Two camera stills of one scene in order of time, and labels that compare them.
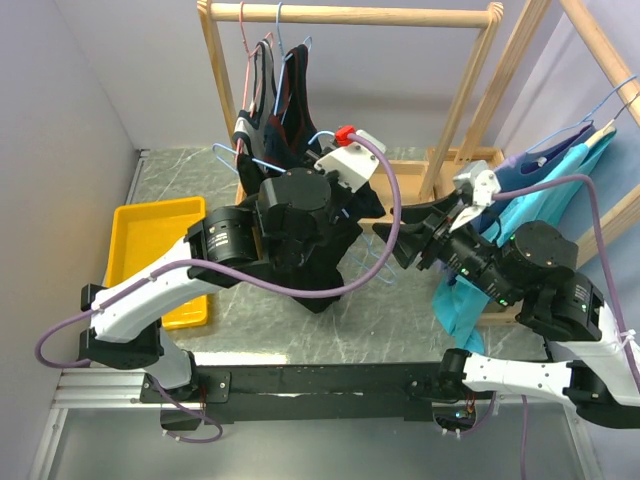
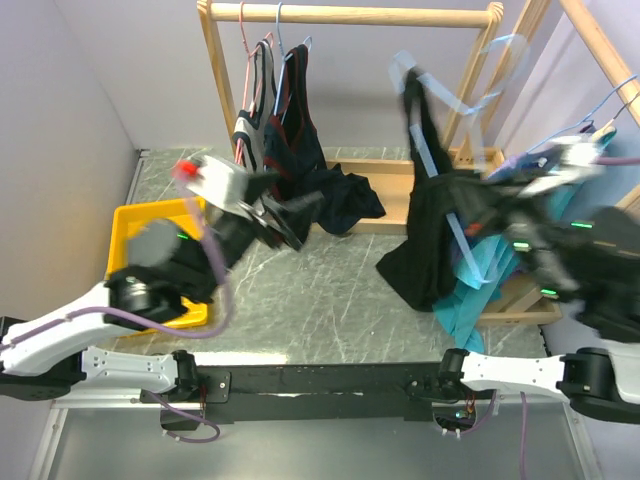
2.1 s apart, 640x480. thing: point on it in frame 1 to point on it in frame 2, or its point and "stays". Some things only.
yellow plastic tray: x=141 y=230 stays
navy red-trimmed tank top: x=292 y=125 stays
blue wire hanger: x=218 y=149 to x=405 y=72
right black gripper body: x=459 y=249 to x=497 y=209
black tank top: x=325 y=266 to x=443 y=206
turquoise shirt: x=457 y=302 stays
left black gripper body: x=342 y=193 to x=237 y=230
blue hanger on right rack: x=586 y=120 stays
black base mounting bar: x=312 y=393 stays
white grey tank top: x=250 y=125 stays
